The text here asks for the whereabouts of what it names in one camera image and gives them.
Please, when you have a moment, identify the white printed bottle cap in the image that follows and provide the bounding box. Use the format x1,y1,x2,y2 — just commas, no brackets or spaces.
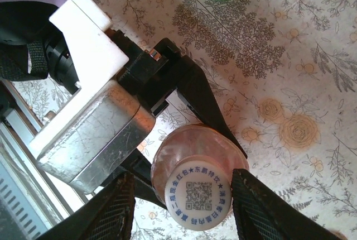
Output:
165,155,233,229

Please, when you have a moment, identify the floral tablecloth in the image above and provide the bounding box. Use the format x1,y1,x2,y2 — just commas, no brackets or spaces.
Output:
0,0,357,240

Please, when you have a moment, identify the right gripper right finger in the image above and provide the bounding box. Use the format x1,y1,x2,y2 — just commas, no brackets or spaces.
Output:
231,168,345,240

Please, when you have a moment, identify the grey slotted cable duct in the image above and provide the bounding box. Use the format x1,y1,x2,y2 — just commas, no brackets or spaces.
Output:
0,150,56,240

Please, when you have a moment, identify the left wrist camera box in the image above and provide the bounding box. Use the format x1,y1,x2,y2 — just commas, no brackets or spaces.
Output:
29,0,156,195

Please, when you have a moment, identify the aluminium mounting rail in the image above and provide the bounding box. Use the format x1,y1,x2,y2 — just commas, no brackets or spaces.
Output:
0,103,73,218

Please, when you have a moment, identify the amber drink bottle red label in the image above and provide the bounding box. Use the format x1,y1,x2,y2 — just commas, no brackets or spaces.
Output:
150,124,249,217

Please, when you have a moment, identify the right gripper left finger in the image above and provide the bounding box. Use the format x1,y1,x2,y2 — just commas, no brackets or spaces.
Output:
35,170,137,240

